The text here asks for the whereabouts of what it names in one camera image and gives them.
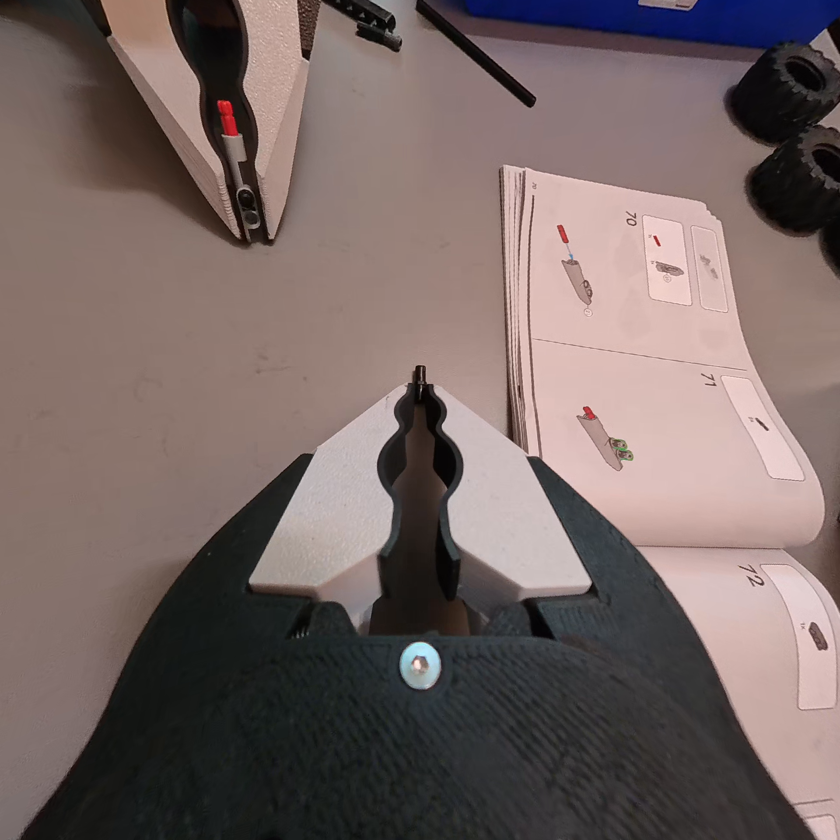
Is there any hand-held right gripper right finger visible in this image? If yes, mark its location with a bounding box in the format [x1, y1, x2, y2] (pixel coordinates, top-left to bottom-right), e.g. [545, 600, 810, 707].
[422, 383, 593, 635]

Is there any black thin rod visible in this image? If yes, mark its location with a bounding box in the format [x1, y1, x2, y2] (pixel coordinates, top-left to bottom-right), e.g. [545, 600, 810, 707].
[415, 0, 538, 109]

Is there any grey toy beam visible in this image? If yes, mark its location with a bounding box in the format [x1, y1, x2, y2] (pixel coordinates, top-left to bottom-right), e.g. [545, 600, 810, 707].
[220, 131, 266, 232]

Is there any blue bin with white tag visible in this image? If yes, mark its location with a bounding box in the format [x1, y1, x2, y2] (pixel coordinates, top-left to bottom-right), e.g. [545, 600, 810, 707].
[465, 0, 840, 51]

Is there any open instruction booklet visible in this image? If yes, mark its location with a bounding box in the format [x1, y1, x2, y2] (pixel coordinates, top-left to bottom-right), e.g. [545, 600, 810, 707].
[499, 164, 840, 840]

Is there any black toy beam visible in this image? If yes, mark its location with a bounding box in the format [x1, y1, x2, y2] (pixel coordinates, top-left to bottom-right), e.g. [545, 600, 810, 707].
[321, 0, 396, 29]

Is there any black toy connector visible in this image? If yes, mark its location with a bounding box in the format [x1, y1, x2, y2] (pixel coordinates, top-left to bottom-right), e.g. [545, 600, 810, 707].
[356, 21, 404, 53]

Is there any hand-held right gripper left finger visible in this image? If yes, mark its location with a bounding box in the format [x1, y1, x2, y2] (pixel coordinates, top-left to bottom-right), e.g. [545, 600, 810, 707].
[248, 384, 421, 636]

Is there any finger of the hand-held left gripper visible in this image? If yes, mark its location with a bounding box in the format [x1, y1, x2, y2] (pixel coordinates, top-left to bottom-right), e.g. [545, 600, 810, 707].
[226, 0, 316, 244]
[98, 0, 254, 244]

